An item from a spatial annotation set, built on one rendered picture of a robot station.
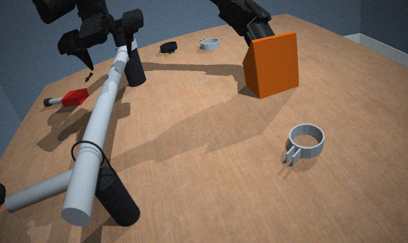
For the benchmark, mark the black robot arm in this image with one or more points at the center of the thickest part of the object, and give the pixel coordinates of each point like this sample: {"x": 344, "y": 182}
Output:
{"x": 94, "y": 30}

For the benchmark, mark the grey metal ring clamp with two tabs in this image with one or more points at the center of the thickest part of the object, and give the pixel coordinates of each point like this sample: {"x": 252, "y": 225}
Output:
{"x": 210, "y": 44}
{"x": 296, "y": 152}

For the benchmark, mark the grey cup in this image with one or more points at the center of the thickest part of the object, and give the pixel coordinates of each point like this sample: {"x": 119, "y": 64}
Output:
{"x": 123, "y": 48}

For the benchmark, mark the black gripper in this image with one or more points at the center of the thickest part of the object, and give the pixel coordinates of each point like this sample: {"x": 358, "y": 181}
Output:
{"x": 70, "y": 43}

